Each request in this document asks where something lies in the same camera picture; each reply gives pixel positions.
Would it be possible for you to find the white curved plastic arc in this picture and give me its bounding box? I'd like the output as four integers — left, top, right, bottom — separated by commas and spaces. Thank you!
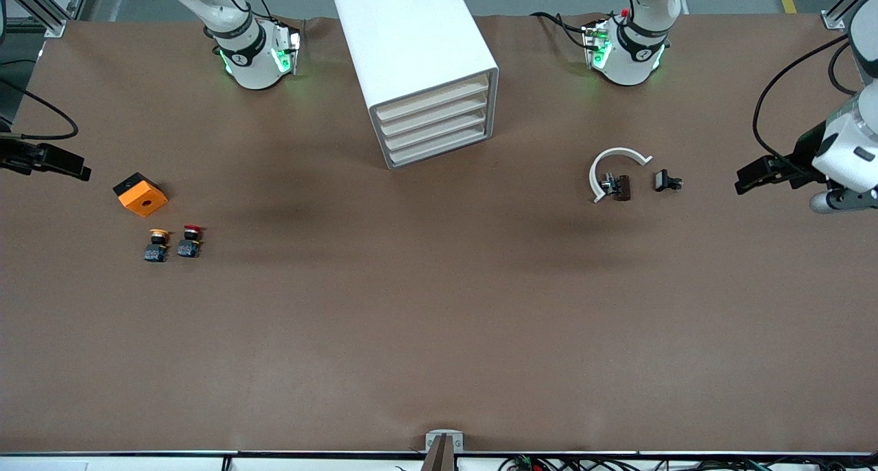
589, 147, 653, 204

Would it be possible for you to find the dark brown small part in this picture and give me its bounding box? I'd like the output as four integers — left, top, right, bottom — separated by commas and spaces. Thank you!
600, 173, 632, 202

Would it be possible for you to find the orange box with hole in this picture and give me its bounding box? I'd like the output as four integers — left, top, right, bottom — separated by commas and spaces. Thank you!
112, 172, 169, 218

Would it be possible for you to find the black base cable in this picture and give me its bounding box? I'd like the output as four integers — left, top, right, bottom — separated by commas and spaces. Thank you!
530, 12, 592, 50

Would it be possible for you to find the beige cabinet drawer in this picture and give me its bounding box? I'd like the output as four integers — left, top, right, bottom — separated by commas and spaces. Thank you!
375, 74, 490, 122
389, 123, 493, 167
384, 108, 492, 152

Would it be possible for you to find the white plastic tray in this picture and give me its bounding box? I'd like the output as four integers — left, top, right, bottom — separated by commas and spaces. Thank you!
379, 90, 490, 137

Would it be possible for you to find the white drawer cabinet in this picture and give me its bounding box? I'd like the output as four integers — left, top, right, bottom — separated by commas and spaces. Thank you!
332, 0, 499, 170

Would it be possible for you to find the yellow cap push button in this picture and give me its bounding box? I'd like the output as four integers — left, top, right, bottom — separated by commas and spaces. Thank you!
143, 228, 172, 264

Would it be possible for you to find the grey metal bracket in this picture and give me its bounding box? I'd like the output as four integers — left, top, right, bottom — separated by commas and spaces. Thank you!
425, 430, 464, 452

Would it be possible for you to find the brown table cover mat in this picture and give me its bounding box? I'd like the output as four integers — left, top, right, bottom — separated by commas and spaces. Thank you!
0, 13, 878, 455

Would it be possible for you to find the white table edge rail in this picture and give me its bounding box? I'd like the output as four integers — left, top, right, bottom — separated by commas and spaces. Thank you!
0, 450, 878, 471

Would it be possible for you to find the red cap push button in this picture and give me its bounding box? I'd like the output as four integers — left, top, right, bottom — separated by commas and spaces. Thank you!
177, 224, 206, 258

